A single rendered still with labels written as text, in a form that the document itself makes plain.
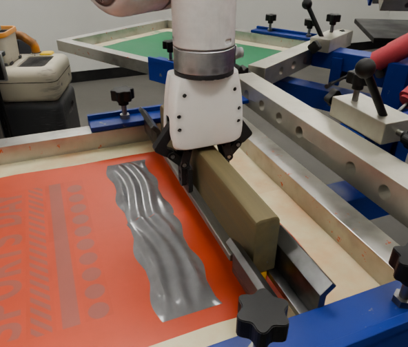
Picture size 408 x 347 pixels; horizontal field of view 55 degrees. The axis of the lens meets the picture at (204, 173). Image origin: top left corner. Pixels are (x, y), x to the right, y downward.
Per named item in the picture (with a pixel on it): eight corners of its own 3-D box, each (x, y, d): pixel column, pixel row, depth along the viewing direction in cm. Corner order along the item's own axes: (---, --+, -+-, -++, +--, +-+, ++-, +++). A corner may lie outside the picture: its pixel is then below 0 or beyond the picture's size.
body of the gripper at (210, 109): (229, 49, 53) (226, 125, 59) (155, 56, 50) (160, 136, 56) (254, 63, 47) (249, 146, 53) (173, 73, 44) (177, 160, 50)
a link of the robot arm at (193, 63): (229, 34, 52) (229, 56, 54) (165, 40, 49) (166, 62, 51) (256, 47, 46) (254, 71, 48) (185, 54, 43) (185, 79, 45)
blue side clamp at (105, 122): (95, 156, 77) (89, 123, 73) (92, 145, 81) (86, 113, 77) (233, 132, 86) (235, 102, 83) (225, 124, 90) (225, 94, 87)
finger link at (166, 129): (191, 98, 51) (208, 131, 54) (140, 131, 51) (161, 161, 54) (194, 101, 50) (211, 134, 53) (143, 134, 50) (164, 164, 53)
